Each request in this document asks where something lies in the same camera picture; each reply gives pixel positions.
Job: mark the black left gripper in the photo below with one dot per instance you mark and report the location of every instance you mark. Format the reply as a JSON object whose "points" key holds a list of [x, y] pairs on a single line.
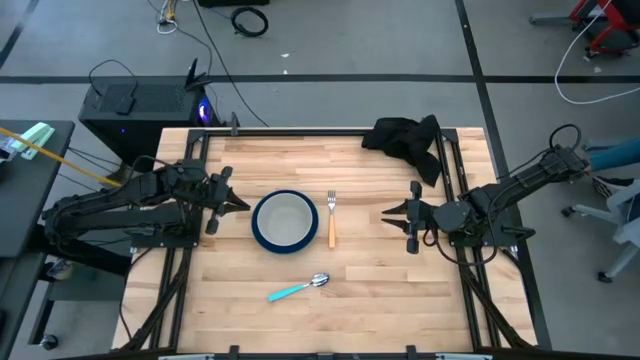
{"points": [[215, 195]]}

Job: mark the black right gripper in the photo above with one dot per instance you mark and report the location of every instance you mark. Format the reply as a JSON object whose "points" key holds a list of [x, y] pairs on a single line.
{"points": [[422, 217]]}

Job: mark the dark blue plate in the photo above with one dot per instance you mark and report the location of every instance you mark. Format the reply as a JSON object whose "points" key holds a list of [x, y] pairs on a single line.
{"points": [[256, 230]]}

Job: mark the grey bowl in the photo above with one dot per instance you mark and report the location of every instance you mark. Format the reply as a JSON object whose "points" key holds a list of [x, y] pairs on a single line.
{"points": [[285, 220]]}

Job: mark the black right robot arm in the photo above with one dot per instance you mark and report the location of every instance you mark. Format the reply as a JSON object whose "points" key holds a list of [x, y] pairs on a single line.
{"points": [[525, 180]]}

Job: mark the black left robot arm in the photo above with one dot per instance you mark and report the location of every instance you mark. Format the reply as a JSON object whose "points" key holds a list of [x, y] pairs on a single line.
{"points": [[125, 192]]}

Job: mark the black cloth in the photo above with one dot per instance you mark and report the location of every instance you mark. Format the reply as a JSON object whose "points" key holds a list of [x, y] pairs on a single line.
{"points": [[405, 140]]}

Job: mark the black computer tower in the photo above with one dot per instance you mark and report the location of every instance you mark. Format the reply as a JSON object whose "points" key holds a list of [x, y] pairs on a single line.
{"points": [[150, 115]]}

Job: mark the black antenna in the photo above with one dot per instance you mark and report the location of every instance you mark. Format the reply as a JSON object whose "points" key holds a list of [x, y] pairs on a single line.
{"points": [[192, 75]]}

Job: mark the small black box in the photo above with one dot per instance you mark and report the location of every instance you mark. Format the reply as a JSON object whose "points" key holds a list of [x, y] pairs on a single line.
{"points": [[125, 105]]}

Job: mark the black side desk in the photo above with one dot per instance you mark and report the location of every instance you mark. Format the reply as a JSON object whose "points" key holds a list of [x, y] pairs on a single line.
{"points": [[25, 200]]}

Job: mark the mint green stapler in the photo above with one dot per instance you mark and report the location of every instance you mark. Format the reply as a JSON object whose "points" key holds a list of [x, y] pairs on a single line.
{"points": [[32, 140]]}

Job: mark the grey office chair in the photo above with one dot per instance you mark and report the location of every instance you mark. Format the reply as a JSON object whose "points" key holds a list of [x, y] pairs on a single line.
{"points": [[622, 225]]}

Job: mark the person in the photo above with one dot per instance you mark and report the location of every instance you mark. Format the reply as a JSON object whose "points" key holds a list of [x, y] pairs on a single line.
{"points": [[615, 155]]}

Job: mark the black desk caster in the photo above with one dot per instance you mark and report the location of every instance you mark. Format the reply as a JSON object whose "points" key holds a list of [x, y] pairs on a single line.
{"points": [[49, 342]]}

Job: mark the red and black cart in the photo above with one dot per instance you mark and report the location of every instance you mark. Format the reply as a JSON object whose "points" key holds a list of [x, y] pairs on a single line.
{"points": [[610, 25]]}

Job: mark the black metal table frame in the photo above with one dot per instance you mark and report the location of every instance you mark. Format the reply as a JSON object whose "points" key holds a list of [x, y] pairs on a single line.
{"points": [[325, 132]]}

